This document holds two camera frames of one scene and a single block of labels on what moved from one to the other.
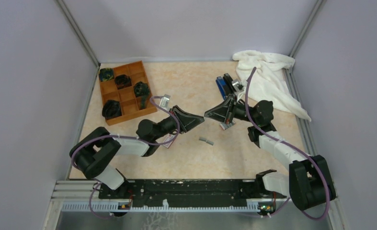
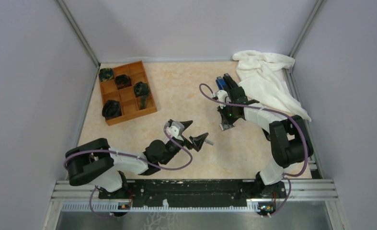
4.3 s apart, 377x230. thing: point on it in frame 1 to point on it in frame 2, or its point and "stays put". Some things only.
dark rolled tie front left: x=106 y=74 stays put
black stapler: x=228 y=85 stays put
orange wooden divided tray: x=131 y=87 stays put
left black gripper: x=183 y=120 to x=197 y=141
